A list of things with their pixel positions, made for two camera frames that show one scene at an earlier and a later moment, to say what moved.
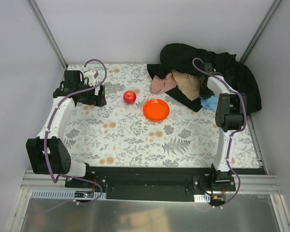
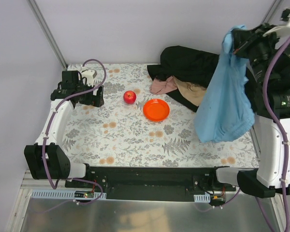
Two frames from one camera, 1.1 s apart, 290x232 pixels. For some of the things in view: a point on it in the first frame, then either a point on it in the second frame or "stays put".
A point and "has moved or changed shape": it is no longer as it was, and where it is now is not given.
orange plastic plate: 156,109 stays put
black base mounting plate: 157,182 stays put
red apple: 129,97 stays put
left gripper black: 100,95 stays put
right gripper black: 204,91 → 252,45
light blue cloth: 210,103 has moved or changed shape
